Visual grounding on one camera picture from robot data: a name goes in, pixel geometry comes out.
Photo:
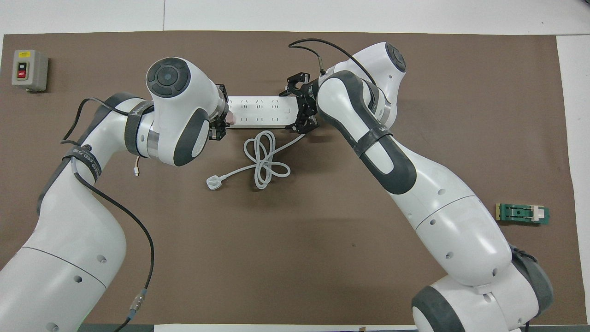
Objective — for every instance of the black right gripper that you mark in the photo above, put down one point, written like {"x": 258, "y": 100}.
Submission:
{"x": 306, "y": 103}

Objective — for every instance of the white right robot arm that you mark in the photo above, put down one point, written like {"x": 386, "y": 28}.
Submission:
{"x": 451, "y": 221}

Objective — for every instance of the grey on-off switch box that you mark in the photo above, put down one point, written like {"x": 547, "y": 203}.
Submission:
{"x": 28, "y": 69}

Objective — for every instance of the white power strip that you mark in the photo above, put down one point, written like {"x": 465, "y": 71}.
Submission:
{"x": 262, "y": 111}

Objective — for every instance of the green connector block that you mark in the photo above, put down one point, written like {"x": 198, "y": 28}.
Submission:
{"x": 518, "y": 213}

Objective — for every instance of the brown table mat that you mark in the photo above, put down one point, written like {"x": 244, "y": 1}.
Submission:
{"x": 322, "y": 253}

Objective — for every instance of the pink charger adapter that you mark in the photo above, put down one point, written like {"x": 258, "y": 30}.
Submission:
{"x": 232, "y": 119}

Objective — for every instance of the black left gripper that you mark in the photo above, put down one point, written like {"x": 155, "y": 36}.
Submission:
{"x": 222, "y": 101}

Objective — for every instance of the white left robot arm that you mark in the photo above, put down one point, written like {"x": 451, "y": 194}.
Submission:
{"x": 69, "y": 240}

